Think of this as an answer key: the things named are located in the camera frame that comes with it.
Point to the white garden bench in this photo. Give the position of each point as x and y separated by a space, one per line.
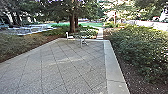
69 36

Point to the low green hedge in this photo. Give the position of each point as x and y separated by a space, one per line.
58 31

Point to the outdoor bench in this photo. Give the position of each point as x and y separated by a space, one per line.
81 38

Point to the parked car outside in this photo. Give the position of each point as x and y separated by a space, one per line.
161 18

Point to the green bush outside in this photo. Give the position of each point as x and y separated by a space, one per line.
143 50

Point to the tree trunk outside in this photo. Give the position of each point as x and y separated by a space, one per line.
72 21

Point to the red sign post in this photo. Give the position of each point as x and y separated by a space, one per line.
115 17

